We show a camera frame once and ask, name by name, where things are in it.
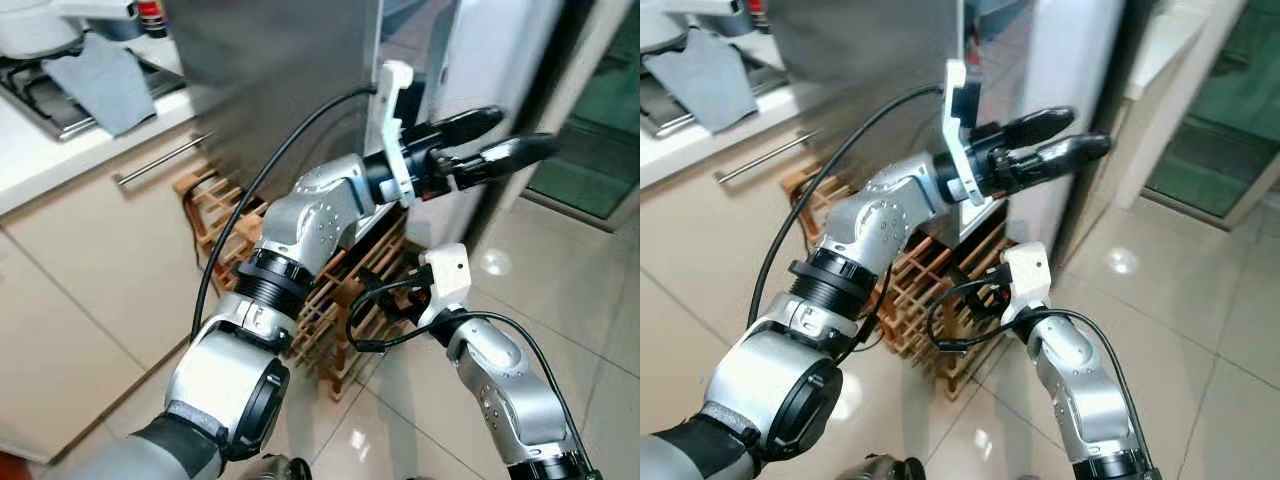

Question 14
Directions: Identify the steel gas hob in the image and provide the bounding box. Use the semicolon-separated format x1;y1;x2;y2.
640;55;793;140
0;53;188;142

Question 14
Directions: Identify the beige kitchen cabinet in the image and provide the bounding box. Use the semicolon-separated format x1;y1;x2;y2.
640;128;851;441
0;125;266;466

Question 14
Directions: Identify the white pot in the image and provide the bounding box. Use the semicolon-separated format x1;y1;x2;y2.
640;0;747;53
0;0;138;58

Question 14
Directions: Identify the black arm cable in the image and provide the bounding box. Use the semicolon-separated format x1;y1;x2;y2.
925;277;1161;471
345;277;593;471
190;85;381;346
750;84;947;333

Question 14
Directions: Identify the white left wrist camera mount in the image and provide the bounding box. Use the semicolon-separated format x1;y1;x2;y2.
377;60;417;207
940;59;984;207

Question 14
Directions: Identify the wooden wine rack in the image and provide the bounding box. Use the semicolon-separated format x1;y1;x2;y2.
780;163;1013;403
173;163;433;403

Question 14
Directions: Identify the grey cloth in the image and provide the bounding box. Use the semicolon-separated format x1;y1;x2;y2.
643;28;762;135
43;33;158;138

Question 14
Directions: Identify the dark robot foot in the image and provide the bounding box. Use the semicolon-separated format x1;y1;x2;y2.
233;454;313;480
834;452;927;480

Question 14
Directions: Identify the white fridge panel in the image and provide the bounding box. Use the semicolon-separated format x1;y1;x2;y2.
400;0;566;251
975;0;1133;251

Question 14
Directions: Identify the grey fridge door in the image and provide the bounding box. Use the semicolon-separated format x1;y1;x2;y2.
163;0;387;203
768;0;967;199

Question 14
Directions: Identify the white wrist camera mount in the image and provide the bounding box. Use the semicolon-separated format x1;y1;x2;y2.
940;59;984;207
999;241;1052;325
377;60;417;207
417;243;472;327

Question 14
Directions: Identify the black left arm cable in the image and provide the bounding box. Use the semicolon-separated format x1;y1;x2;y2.
750;84;947;333
190;85;381;346

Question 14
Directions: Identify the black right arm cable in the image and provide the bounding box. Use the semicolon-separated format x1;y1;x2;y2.
925;277;1161;471
345;277;593;471

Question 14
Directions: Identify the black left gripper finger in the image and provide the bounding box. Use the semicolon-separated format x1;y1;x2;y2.
432;105;508;147
1000;105;1078;149
1012;131;1114;192
455;132;560;189

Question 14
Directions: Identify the green glass door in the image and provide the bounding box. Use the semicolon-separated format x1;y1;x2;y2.
525;0;641;234
1113;0;1280;233

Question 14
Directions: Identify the metal drawer handle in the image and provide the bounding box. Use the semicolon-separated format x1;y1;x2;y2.
714;129;818;187
111;129;217;189

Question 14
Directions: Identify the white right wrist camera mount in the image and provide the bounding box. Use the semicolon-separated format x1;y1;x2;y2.
999;241;1052;325
417;243;472;327

